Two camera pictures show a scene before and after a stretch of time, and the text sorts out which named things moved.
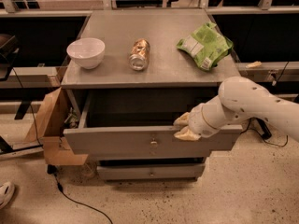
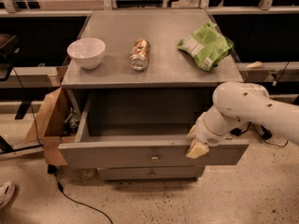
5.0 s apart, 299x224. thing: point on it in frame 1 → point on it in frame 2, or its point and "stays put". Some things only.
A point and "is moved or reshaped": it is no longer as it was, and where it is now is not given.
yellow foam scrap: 254,64 stays put
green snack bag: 206,45 stays put
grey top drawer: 140,141 is moved or reshaped
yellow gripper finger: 186,133 → 197,149
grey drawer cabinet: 142,70 stays put
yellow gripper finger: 182,120 → 192,131
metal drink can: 139,54 stays put
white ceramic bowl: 87,52 stays put
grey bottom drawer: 150,172 stays put
